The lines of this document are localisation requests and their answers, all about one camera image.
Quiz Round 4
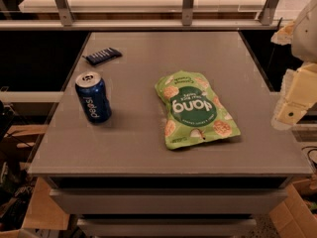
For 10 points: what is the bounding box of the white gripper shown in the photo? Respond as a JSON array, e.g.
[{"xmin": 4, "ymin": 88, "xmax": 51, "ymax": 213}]
[{"xmin": 270, "ymin": 0, "xmax": 317, "ymax": 130}]

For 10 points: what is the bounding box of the blue pepsi can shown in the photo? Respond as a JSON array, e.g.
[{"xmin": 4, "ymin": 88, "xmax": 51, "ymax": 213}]
[{"xmin": 75, "ymin": 71, "xmax": 112, "ymax": 124}]

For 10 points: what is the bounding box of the green snack bag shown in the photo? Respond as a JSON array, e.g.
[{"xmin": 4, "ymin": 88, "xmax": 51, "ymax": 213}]
[{"xmin": 155, "ymin": 70, "xmax": 241, "ymax": 150}]

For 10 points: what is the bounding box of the cardboard box right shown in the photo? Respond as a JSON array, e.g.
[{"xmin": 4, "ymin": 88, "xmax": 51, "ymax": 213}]
[{"xmin": 269, "ymin": 178, "xmax": 317, "ymax": 238}]

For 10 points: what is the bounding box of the dark blue snack bar wrapper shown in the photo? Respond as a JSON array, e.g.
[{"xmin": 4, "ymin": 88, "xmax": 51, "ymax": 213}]
[{"xmin": 85, "ymin": 48, "xmax": 122, "ymax": 66}]

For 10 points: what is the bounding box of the grey drawer cabinet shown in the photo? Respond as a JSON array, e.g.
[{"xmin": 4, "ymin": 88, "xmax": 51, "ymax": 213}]
[{"xmin": 30, "ymin": 32, "xmax": 312, "ymax": 237}]

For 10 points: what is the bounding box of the cardboard sheet left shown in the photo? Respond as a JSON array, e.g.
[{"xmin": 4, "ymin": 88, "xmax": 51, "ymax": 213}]
[{"xmin": 22, "ymin": 178, "xmax": 69, "ymax": 230}]

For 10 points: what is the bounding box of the metal shelf frame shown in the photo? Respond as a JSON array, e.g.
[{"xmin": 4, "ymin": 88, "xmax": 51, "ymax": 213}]
[{"xmin": 0, "ymin": 0, "xmax": 317, "ymax": 32}]

